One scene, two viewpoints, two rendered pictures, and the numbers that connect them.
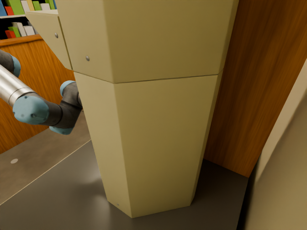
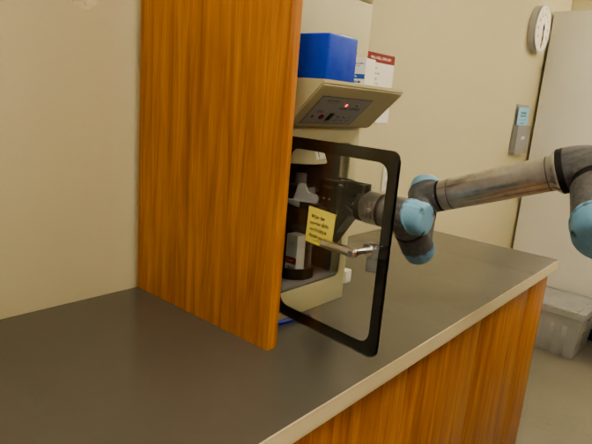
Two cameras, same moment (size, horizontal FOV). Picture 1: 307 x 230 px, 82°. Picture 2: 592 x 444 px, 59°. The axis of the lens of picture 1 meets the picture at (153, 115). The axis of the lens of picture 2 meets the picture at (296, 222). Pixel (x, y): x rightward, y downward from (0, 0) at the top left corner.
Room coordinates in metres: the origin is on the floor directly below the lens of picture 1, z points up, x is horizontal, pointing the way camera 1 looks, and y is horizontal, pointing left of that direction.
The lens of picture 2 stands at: (1.75, 0.18, 1.46)
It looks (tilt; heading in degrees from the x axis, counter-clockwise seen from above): 13 degrees down; 187
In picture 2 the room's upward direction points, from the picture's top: 5 degrees clockwise
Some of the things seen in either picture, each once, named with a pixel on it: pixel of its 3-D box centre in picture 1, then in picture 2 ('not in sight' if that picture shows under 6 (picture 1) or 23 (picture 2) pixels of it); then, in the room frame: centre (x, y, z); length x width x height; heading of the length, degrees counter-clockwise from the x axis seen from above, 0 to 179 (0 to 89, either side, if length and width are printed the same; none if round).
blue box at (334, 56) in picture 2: not in sight; (323, 58); (0.59, 0.07, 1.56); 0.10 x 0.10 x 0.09; 57
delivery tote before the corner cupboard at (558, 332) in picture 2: not in sight; (541, 316); (-1.83, 1.49, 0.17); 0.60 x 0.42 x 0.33; 55
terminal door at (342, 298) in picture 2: not in sight; (327, 240); (0.71, 0.12, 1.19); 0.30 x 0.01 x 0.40; 51
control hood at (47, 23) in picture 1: (106, 30); (344, 106); (0.51, 0.12, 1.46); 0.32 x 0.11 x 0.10; 147
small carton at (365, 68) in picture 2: not in sight; (360, 71); (0.47, 0.15, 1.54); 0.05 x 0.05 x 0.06; 65
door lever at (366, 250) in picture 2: not in sight; (344, 247); (0.78, 0.16, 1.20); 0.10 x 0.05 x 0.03; 51
